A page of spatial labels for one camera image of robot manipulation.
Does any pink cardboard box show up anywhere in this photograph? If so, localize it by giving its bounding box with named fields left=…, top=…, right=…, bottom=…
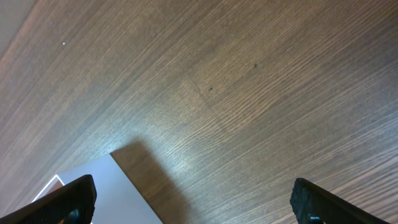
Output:
left=34, top=154, right=161, bottom=224

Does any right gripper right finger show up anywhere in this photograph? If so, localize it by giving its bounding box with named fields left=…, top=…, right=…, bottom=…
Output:
left=290, top=178, right=388, bottom=224

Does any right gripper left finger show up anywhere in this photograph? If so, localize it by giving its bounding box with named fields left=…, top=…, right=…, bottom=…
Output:
left=1, top=174, right=97, bottom=224

